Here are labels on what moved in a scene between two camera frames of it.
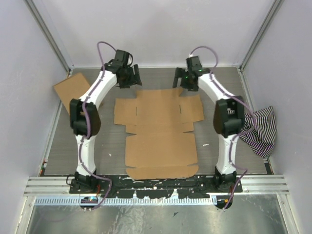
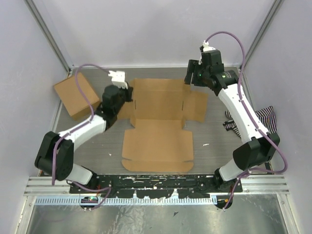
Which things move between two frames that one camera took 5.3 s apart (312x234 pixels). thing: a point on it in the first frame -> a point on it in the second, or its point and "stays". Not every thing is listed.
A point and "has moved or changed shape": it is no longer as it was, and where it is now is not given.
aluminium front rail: (59, 185) stays
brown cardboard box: (160, 147) has moved or changed shape
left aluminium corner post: (42, 22) stays
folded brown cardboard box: (73, 87) stays
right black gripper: (180, 72) -> (193, 67)
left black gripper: (136, 77) -> (128, 92)
